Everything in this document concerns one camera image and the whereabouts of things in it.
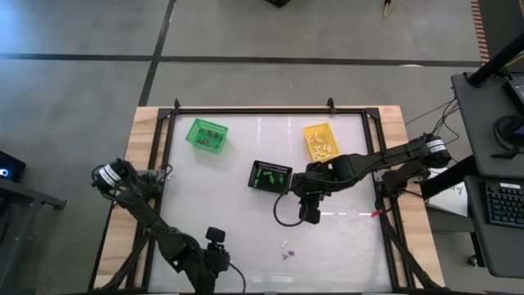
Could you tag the black box with blue light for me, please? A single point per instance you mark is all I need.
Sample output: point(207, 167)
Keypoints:
point(14, 168)

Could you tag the black monitor pole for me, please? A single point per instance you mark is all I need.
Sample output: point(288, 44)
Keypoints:
point(491, 65)

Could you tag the red tag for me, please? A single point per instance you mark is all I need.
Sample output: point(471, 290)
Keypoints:
point(374, 213)

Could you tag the black backlit keyboard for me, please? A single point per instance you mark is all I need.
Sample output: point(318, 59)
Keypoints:
point(505, 205)

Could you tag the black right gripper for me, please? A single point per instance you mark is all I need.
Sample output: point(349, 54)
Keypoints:
point(315, 180)

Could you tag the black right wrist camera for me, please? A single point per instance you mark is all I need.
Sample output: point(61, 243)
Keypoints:
point(310, 212)

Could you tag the dark grey cart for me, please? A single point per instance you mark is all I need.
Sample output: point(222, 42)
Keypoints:
point(24, 196)

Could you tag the white paper sheet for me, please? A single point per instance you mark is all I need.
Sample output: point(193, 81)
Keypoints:
point(450, 201)

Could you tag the black round stand base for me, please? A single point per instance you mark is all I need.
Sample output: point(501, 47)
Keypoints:
point(497, 131)

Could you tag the black plastic basket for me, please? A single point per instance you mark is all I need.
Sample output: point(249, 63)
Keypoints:
point(266, 186)

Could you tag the green plastic basket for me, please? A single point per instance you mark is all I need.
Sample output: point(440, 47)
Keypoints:
point(190, 135)

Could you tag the grey desk with keyboard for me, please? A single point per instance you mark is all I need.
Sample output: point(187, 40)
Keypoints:
point(491, 250)

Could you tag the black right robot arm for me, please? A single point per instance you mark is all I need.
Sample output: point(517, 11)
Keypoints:
point(380, 160)

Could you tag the yellow plastic basket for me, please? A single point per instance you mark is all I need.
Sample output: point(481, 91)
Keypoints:
point(323, 131)

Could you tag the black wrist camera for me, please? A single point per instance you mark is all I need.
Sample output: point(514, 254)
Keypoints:
point(310, 212)
point(215, 235)

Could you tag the black frame clamp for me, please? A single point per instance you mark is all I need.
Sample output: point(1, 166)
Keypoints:
point(331, 105)
point(177, 104)

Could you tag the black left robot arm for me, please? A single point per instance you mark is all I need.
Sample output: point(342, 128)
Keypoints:
point(143, 213)

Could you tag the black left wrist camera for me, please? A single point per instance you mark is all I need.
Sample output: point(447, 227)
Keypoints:
point(215, 235)

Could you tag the black floor object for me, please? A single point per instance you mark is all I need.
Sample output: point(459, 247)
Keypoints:
point(278, 2)

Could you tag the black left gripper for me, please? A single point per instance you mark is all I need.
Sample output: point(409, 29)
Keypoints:
point(216, 258)

